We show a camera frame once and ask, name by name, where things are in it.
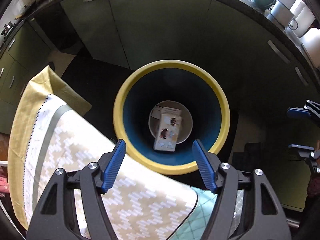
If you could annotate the green base cabinets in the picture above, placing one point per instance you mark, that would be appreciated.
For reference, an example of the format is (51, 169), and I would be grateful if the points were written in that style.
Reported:
(162, 30)

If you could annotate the printed white carton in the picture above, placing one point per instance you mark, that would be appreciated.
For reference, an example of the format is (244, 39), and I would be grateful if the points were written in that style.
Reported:
(166, 132)

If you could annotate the white canister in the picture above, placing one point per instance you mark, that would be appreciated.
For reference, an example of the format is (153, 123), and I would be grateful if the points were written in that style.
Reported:
(312, 47)
(305, 20)

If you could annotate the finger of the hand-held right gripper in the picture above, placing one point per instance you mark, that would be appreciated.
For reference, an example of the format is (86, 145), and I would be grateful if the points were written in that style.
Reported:
(306, 151)
(300, 112)

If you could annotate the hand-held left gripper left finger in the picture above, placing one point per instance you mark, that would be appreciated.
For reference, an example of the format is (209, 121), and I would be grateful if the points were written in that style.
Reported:
(113, 165)

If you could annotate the blue trash bin yellow rim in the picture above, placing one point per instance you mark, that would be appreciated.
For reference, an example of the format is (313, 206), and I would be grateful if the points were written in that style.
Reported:
(135, 100)

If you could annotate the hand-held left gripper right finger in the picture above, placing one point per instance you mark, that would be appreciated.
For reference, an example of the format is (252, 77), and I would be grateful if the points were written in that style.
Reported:
(203, 165)

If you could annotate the patterned tablecloth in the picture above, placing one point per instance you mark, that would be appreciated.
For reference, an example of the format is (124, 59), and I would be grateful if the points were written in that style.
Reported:
(75, 142)

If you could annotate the white enamel mug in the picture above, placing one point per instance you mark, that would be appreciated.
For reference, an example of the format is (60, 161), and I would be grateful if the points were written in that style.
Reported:
(281, 12)

